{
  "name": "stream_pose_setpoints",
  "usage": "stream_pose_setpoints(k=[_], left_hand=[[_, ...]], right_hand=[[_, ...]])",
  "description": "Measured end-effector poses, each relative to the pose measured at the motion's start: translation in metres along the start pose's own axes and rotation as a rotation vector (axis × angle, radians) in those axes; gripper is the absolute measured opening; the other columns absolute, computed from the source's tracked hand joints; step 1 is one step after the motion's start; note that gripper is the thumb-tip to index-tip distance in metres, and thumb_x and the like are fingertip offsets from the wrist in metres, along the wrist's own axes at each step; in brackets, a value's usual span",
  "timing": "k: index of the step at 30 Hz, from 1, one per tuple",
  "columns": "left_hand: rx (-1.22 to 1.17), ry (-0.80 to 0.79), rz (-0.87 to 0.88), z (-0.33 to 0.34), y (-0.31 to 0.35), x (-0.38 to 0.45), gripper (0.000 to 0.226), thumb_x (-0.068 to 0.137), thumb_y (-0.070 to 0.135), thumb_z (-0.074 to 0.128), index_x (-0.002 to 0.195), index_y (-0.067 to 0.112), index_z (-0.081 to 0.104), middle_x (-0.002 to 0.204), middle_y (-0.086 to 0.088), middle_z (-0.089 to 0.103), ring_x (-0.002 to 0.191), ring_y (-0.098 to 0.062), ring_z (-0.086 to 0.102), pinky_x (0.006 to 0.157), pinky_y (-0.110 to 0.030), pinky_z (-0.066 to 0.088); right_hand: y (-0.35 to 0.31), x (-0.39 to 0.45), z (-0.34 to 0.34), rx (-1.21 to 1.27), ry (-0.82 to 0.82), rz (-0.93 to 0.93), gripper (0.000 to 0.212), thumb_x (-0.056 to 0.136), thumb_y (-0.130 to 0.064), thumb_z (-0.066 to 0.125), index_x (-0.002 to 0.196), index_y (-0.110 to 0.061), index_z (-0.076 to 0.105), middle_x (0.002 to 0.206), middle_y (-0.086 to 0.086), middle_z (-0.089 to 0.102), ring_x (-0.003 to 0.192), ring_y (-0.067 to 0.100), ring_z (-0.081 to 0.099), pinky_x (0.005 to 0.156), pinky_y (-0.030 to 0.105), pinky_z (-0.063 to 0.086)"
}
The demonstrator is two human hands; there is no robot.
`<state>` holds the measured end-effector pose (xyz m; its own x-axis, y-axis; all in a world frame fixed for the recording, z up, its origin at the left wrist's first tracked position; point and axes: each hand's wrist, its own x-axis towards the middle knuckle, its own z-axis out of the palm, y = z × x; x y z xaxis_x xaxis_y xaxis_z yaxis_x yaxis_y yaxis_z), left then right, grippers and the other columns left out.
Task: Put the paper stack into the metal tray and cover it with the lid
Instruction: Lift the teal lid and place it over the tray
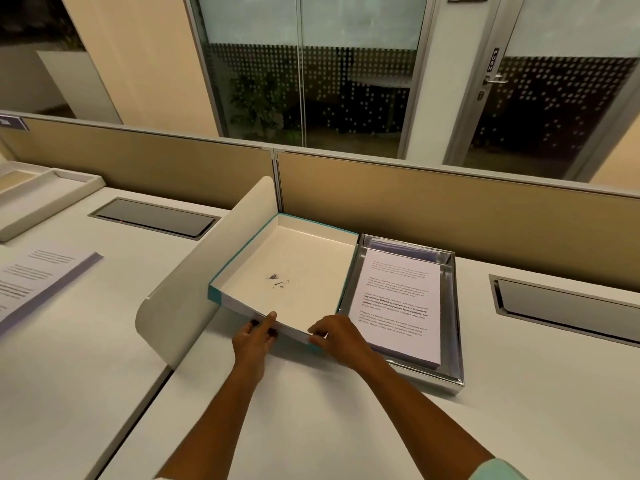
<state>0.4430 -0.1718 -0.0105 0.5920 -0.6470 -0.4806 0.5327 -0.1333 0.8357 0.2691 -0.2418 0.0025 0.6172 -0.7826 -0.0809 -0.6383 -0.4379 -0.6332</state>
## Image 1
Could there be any person's right hand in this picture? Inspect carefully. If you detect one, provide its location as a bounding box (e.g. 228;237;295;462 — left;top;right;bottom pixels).
307;315;379;373

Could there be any person's left hand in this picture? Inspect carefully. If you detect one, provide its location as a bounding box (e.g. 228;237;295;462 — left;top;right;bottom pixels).
232;311;278;371

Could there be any white box with teal rim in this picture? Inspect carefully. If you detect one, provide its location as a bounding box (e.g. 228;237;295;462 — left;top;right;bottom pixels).
207;213;360;354

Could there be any person's left forearm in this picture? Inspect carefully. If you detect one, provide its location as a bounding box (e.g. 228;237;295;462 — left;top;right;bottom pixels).
153;364;268;480

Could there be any person's right forearm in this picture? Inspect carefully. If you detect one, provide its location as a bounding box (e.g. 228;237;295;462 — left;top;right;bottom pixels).
350;356;501;480

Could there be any white curved desk divider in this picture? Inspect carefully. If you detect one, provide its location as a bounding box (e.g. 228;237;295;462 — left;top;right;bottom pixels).
134;176;277;371

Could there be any stack of printed paper sheets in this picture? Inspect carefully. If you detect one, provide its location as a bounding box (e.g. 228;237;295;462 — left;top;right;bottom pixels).
348;238;443;369

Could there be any silver metal tray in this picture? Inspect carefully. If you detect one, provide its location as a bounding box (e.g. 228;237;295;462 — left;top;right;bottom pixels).
335;234;465;397

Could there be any beige partition panel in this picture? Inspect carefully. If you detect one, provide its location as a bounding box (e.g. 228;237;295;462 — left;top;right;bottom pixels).
273;150;640;269
0;111;276;216

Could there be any green potted plant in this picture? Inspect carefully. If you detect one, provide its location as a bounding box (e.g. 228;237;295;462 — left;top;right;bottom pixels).
229;71;287;141

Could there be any light teal sleeve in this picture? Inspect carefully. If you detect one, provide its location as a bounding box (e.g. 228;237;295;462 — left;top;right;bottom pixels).
469;457;532;480

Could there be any printed sheet with purple edge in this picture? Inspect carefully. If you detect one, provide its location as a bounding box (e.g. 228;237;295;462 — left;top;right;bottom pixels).
0;246;105;336

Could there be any white desk organiser tray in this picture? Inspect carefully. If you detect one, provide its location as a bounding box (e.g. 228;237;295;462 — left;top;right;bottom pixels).
0;162;106;244

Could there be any glass window with dotted film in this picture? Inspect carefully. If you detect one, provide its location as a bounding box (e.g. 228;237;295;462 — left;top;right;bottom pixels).
189;0;432;161

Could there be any white leaning board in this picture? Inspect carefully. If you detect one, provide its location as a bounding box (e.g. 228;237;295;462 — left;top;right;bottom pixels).
36;49;124;126

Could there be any glass door with dotted film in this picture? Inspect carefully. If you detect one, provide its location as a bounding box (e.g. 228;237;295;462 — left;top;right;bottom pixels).
443;0;640;181

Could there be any grey desk cable flap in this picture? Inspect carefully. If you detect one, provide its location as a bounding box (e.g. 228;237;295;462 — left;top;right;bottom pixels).
488;274;640;348
88;197;223;241

